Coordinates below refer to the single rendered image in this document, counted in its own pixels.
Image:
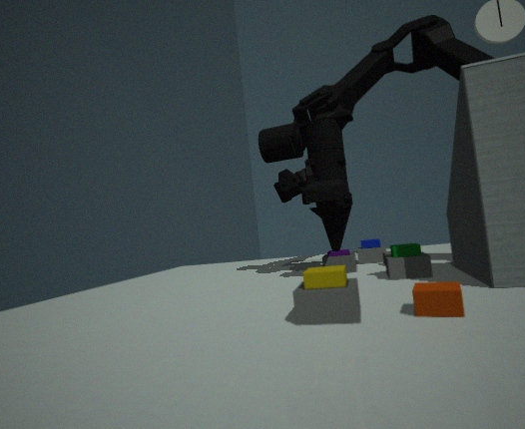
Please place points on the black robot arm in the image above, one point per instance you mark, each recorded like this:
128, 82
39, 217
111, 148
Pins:
331, 107

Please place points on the orange block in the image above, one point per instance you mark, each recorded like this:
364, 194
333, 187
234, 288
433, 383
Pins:
438, 299

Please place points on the blue button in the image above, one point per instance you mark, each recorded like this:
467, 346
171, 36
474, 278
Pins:
371, 251

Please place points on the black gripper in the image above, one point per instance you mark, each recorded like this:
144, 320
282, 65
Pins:
330, 192

